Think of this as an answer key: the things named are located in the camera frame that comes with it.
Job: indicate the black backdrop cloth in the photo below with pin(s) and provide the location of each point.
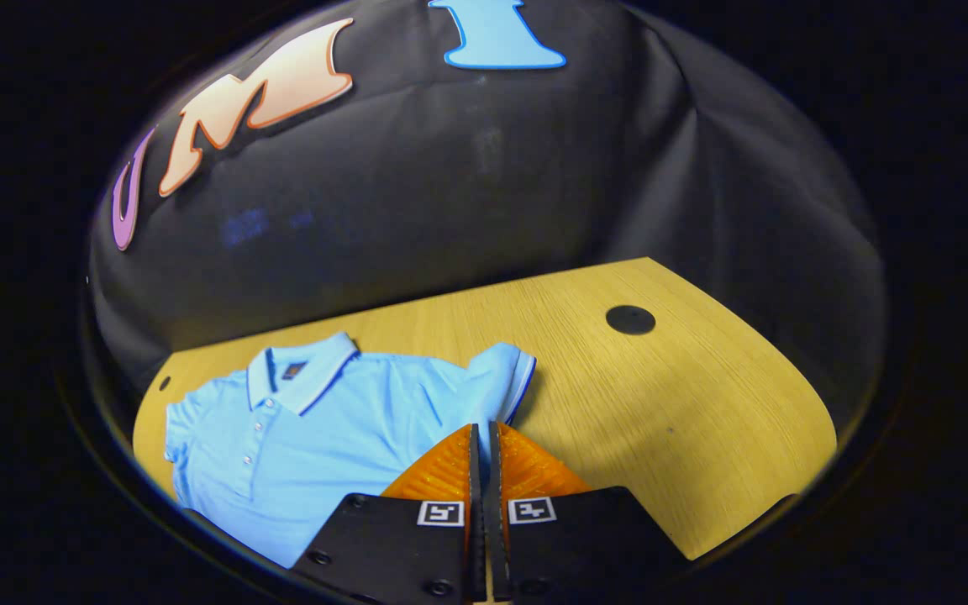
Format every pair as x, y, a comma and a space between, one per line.
467, 193

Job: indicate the light blue polo T-shirt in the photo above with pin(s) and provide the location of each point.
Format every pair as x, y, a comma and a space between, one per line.
307, 454

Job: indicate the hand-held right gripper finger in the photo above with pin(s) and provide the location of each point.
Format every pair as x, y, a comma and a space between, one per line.
496, 521
476, 521

